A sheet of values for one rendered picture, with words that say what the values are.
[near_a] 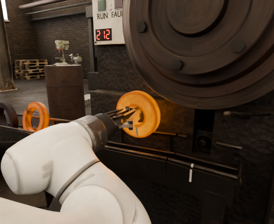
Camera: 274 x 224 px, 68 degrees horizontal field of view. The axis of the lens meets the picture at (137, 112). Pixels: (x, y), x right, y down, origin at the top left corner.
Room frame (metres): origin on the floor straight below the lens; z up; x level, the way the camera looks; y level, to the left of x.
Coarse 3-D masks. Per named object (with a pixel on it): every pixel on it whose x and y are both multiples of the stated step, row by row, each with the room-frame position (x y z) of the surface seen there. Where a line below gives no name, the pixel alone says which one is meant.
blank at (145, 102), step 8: (128, 96) 0.64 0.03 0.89; (136, 96) 0.63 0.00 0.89; (144, 96) 0.61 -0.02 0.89; (120, 104) 0.66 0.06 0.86; (128, 104) 0.65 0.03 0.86; (136, 104) 0.63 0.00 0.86; (144, 104) 0.61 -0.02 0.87; (152, 104) 0.60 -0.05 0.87; (144, 112) 0.62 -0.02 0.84; (152, 112) 0.60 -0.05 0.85; (144, 120) 0.62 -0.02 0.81; (152, 120) 0.60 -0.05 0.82; (128, 128) 0.65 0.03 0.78; (136, 128) 0.63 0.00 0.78; (144, 128) 0.62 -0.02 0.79; (152, 128) 0.60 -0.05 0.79; (136, 136) 0.64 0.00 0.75; (144, 136) 0.62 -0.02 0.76
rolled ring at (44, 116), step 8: (32, 104) 1.02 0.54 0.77; (40, 104) 1.00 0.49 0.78; (24, 112) 1.04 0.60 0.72; (32, 112) 1.05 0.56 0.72; (40, 112) 0.97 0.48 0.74; (24, 120) 1.03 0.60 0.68; (40, 120) 0.96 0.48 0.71; (48, 120) 0.97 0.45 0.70; (24, 128) 1.01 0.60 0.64; (32, 128) 1.02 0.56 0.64; (40, 128) 0.94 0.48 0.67
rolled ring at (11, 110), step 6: (0, 102) 1.10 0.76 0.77; (6, 102) 1.10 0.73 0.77; (0, 108) 1.12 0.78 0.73; (6, 108) 1.07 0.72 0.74; (12, 108) 1.08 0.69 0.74; (0, 114) 1.14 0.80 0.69; (12, 114) 1.06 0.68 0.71; (0, 120) 1.13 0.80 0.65; (12, 120) 1.05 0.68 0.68; (12, 126) 1.05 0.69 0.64
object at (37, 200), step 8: (0, 144) 0.66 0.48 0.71; (8, 144) 0.66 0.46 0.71; (0, 152) 0.66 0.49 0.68; (0, 160) 0.66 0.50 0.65; (0, 168) 0.66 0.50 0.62; (0, 176) 0.65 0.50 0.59; (0, 184) 0.60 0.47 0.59; (0, 192) 0.55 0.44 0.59; (8, 192) 0.55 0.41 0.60; (40, 192) 0.54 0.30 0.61; (16, 200) 0.51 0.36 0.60; (24, 200) 0.50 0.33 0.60; (32, 200) 0.50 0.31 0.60; (40, 200) 0.50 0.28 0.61; (48, 200) 0.48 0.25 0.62; (40, 208) 0.59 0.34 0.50
